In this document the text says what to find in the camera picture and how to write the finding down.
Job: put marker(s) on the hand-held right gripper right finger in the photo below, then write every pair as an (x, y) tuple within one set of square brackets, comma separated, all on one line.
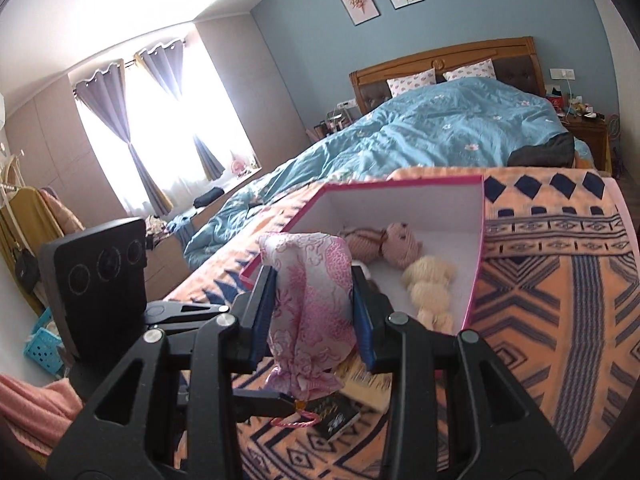
[(362, 320)]

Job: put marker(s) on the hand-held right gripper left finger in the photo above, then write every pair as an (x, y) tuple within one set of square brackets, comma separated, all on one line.
[(262, 310)]

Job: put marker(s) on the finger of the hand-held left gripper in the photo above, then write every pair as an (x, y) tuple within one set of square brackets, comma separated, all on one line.
[(190, 315), (260, 405)]

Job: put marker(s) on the yellow tissue pack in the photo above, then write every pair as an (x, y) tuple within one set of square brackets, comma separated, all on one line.
[(365, 385)]

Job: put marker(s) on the black tissue pack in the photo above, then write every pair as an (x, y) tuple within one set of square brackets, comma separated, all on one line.
[(332, 417)]

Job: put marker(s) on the cream plush bear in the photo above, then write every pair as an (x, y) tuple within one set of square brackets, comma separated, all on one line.
[(430, 285)]

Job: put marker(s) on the pink knitted plush bear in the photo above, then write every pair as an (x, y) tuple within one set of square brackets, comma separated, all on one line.
[(390, 240)]

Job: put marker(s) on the pink cardboard box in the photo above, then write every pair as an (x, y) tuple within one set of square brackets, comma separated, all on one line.
[(400, 205)]

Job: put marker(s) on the black shoulder bag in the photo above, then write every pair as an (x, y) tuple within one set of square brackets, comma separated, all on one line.
[(25, 270)]

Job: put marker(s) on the person's left forearm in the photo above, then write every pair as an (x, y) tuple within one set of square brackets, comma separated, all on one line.
[(35, 410)]

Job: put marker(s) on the pile of mixed clothes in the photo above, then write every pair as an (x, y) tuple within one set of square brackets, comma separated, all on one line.
[(159, 225)]

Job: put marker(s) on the blue plastic basket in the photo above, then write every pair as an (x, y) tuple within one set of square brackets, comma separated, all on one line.
[(42, 347)]

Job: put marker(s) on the yellow hanging garment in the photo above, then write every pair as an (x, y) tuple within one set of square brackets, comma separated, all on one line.
[(30, 220)]

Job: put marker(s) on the black folded cloth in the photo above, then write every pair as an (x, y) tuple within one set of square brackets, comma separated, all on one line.
[(209, 196)]

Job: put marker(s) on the small pink toy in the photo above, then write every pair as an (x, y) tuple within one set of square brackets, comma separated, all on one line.
[(239, 162)]

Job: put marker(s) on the purple curtain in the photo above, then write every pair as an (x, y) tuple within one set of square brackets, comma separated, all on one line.
[(115, 120), (165, 70)]

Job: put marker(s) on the orange patterned blanket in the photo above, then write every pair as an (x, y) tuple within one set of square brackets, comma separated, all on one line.
[(540, 285)]

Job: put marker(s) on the blue floral duvet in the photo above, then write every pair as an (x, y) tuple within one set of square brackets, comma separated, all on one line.
[(440, 120)]

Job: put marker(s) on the white patterned pillow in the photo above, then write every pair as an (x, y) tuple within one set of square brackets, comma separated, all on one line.
[(412, 82), (470, 70)]

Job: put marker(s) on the dark cloth on bed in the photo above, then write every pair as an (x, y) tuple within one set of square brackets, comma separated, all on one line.
[(545, 152)]

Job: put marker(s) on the wooden bedside table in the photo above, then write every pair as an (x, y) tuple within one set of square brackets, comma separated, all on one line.
[(590, 135)]

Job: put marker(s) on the wooden bed headboard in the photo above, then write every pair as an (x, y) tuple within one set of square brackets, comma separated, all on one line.
[(520, 55)]

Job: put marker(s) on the white wall socket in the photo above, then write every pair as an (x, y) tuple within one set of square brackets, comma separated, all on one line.
[(561, 73), (346, 104)]

